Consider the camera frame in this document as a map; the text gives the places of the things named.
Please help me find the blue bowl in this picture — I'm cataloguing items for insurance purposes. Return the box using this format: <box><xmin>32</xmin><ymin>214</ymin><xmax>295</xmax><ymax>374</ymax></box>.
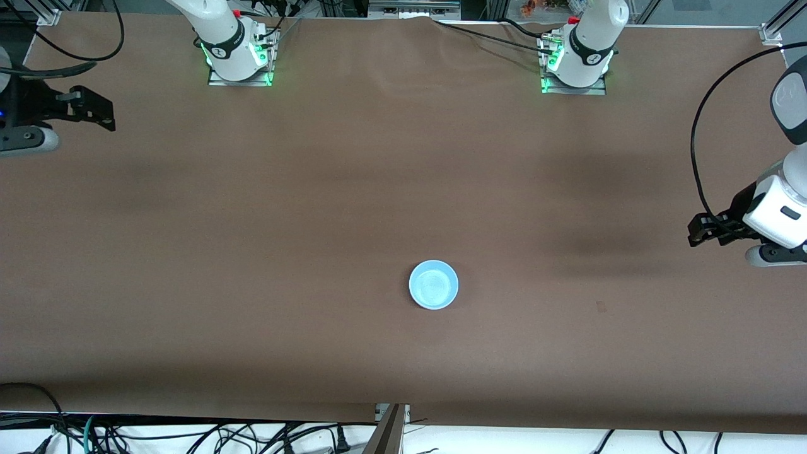
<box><xmin>409</xmin><ymin>260</ymin><xmax>460</xmax><ymax>311</ymax></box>

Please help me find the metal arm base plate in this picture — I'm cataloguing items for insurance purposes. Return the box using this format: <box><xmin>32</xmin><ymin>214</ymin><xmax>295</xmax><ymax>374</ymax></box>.
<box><xmin>541</xmin><ymin>35</ymin><xmax>607</xmax><ymax>95</ymax></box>
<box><xmin>208</xmin><ymin>28</ymin><xmax>276</xmax><ymax>87</ymax></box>

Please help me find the black base cable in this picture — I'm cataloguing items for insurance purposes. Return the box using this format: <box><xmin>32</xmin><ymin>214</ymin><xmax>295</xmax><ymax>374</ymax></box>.
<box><xmin>434</xmin><ymin>20</ymin><xmax>557</xmax><ymax>55</ymax></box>

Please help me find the aluminium profile bar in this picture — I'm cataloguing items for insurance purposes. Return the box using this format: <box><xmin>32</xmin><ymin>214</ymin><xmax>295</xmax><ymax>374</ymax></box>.
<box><xmin>363</xmin><ymin>404</ymin><xmax>407</xmax><ymax>454</ymax></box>

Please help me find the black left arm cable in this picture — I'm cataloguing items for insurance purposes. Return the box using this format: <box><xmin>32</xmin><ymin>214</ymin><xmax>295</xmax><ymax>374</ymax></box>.
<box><xmin>690</xmin><ymin>42</ymin><xmax>807</xmax><ymax>220</ymax></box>

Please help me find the thick black cable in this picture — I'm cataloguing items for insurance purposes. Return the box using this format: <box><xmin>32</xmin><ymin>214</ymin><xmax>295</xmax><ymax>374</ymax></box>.
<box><xmin>0</xmin><ymin>382</ymin><xmax>67</xmax><ymax>454</ymax></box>

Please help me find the brown table cover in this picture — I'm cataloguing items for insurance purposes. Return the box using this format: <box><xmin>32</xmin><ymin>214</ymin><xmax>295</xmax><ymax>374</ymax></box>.
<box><xmin>0</xmin><ymin>11</ymin><xmax>807</xmax><ymax>436</ymax></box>

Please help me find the grey metal frame rail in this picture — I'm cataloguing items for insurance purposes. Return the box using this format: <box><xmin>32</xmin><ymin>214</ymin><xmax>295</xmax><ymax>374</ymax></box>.
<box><xmin>369</xmin><ymin>0</ymin><xmax>461</xmax><ymax>20</ymax></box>

